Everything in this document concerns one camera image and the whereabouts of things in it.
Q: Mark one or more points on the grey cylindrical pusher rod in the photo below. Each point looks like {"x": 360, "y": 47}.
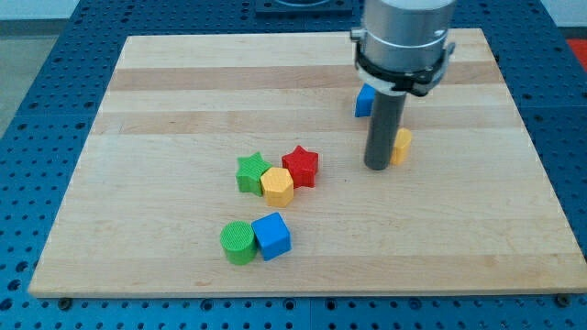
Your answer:
{"x": 386, "y": 114}

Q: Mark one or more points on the yellow heart block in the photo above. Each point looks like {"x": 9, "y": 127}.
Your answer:
{"x": 401, "y": 146}

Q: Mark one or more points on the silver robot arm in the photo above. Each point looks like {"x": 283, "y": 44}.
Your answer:
{"x": 400, "y": 49}

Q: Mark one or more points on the blue block behind rod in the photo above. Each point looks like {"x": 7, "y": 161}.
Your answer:
{"x": 364, "y": 101}

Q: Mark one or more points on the red star block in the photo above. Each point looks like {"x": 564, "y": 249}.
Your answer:
{"x": 303, "y": 166}

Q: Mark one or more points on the yellow hexagon block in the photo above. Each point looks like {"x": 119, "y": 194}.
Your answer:
{"x": 277, "y": 186}

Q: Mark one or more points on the green star block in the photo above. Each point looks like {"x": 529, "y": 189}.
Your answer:
{"x": 250, "y": 170}

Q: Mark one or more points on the blue cube block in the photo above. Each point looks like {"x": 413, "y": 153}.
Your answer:
{"x": 272, "y": 235}

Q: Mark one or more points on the wooden board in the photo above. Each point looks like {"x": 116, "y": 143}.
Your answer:
{"x": 232, "y": 166}

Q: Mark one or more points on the green cylinder block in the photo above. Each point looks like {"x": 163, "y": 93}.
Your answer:
{"x": 238, "y": 242}

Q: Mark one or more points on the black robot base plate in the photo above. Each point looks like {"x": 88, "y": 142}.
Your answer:
{"x": 275, "y": 7}

